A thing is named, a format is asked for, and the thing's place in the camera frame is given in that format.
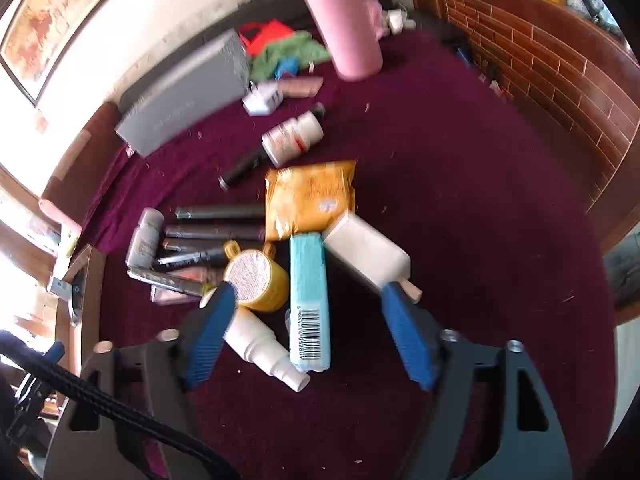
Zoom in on silver cosmetic tube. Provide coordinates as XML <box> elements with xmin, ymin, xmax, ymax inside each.
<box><xmin>127</xmin><ymin>268</ymin><xmax>216</xmax><ymax>297</ymax></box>

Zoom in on small white bottle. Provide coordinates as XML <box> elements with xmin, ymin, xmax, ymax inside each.
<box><xmin>125</xmin><ymin>208</ymin><xmax>165</xmax><ymax>269</ymax></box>

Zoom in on green cloth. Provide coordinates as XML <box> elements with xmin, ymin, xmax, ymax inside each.
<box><xmin>249</xmin><ymin>30</ymin><xmax>331</xmax><ymax>81</ymax></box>

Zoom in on black marker purple caps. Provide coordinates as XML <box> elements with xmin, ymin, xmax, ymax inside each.
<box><xmin>164</xmin><ymin>224</ymin><xmax>266</xmax><ymax>241</ymax></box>

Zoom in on brown cushion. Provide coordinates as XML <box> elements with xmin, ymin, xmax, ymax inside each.
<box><xmin>42</xmin><ymin>102</ymin><xmax>124</xmax><ymax>212</ymax></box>

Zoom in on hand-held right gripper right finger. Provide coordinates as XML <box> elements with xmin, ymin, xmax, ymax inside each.
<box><xmin>382</xmin><ymin>281</ymin><xmax>573</xmax><ymax>480</ymax></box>

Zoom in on maroon blanket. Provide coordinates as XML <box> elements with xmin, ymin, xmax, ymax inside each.
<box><xmin>75</xmin><ymin>30</ymin><xmax>617</xmax><ymax>480</ymax></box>

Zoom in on red bag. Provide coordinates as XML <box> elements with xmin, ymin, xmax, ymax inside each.
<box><xmin>238</xmin><ymin>19</ymin><xmax>296</xmax><ymax>56</ymax></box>

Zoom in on small white object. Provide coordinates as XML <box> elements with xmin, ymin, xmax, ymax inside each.
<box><xmin>387</xmin><ymin>9</ymin><xmax>416</xmax><ymax>32</ymax></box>

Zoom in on framed painting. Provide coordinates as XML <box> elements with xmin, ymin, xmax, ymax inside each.
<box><xmin>0</xmin><ymin>0</ymin><xmax>147</xmax><ymax>107</ymax></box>

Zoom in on yellow jar with ears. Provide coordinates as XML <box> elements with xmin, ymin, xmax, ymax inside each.
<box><xmin>223</xmin><ymin>241</ymin><xmax>290</xmax><ymax>314</ymax></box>

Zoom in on black marker tan caps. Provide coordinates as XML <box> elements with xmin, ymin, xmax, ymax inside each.
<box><xmin>162</xmin><ymin>238</ymin><xmax>227</xmax><ymax>254</ymax></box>

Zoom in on wooden brick-pattern cabinet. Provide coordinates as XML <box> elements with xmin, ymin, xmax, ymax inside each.
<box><xmin>400</xmin><ymin>0</ymin><xmax>640</xmax><ymax>257</ymax></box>

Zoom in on black marker grey cap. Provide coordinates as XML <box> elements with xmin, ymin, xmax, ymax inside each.
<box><xmin>218</xmin><ymin>102</ymin><xmax>327</xmax><ymax>191</ymax></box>

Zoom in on black pen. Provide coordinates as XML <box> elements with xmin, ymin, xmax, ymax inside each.
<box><xmin>152</xmin><ymin>247</ymin><xmax>232</xmax><ymax>270</ymax></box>

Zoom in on wooden side table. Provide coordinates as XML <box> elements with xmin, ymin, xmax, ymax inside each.
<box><xmin>49</xmin><ymin>244</ymin><xmax>107</xmax><ymax>411</ymax></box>

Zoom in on wall poster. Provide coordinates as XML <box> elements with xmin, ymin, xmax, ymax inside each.
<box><xmin>602</xmin><ymin>232</ymin><xmax>640</xmax><ymax>312</ymax></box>

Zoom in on black braided cable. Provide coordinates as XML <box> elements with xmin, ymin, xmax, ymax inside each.
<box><xmin>0</xmin><ymin>332</ymin><xmax>236</xmax><ymax>480</ymax></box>

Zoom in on teal box with barcode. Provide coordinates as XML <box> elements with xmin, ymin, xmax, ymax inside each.
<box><xmin>289</xmin><ymin>233</ymin><xmax>333</xmax><ymax>374</ymax></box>

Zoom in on pink plush toy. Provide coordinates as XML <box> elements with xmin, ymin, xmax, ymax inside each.
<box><xmin>366</xmin><ymin>0</ymin><xmax>397</xmax><ymax>37</ymax></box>

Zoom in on black marker green caps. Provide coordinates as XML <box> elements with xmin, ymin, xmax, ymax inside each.
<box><xmin>174</xmin><ymin>204</ymin><xmax>266</xmax><ymax>220</ymax></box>

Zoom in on white spray bottle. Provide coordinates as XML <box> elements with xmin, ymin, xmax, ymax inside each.
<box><xmin>200</xmin><ymin>287</ymin><xmax>311</xmax><ymax>392</ymax></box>

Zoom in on pink cosmetic case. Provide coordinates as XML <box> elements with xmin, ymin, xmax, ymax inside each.
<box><xmin>150</xmin><ymin>266</ymin><xmax>224</xmax><ymax>306</ymax></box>

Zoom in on pink thermos bottle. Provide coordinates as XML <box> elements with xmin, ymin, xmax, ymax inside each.
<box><xmin>298</xmin><ymin>0</ymin><xmax>384</xmax><ymax>81</ymax></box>

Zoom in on white pill bottle red label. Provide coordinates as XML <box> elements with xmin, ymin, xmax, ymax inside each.
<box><xmin>262</xmin><ymin>111</ymin><xmax>325</xmax><ymax>168</ymax></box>

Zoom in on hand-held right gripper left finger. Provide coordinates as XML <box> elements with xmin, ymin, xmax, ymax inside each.
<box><xmin>45</xmin><ymin>282</ymin><xmax>237</xmax><ymax>480</ymax></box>

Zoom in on orange packet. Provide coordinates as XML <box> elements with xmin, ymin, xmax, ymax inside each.
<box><xmin>264</xmin><ymin>160</ymin><xmax>358</xmax><ymax>242</ymax></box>

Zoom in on white charger plug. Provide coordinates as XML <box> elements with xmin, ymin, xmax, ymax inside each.
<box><xmin>243</xmin><ymin>82</ymin><xmax>284</xmax><ymax>116</ymax></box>

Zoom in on long grey box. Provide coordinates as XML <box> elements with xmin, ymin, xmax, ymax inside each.
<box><xmin>114</xmin><ymin>29</ymin><xmax>251</xmax><ymax>157</ymax></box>

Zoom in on white rectangular box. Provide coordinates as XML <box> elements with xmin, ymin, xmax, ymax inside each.
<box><xmin>322</xmin><ymin>212</ymin><xmax>422</xmax><ymax>303</ymax></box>

